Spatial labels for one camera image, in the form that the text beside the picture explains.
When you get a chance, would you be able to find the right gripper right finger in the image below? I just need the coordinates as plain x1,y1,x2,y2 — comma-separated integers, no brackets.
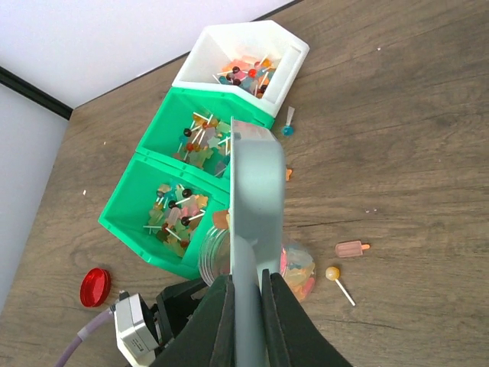
261,269,351,367

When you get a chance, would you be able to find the light blue slotted scoop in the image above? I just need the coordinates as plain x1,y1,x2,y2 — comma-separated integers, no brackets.
229,119,285,366

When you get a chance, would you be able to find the white candy bin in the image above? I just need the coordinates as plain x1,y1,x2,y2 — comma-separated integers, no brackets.
172,20,309,117

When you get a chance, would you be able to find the yellow lollipop on table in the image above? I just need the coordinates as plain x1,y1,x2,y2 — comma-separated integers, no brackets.
325,266,356,307

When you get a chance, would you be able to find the pink popsicle candy on table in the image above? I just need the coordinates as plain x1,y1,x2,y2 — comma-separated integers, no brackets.
335,240,371,258

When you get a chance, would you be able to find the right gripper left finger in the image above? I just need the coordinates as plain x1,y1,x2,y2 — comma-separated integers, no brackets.
151,275,235,366

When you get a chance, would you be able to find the green candy bin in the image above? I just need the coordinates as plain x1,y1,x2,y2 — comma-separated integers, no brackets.
99,153,229,279
136,87,274,191

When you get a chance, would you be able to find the blue lollipop on table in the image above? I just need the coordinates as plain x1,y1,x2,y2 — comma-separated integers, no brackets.
281,106,295,136

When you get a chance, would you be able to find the clear plastic cup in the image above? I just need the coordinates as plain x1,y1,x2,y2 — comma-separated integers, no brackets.
198,226,316,302

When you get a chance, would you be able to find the black frame post left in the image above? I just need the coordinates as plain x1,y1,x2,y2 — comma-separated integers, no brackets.
0,67,73,121

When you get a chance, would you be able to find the red round lid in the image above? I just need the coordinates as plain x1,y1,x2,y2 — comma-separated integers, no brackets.
79,268,112,307

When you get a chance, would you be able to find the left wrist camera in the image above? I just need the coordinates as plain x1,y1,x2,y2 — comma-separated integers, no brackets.
113,291,159,366

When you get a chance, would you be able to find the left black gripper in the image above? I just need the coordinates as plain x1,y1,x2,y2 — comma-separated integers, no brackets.
152,278,207,348

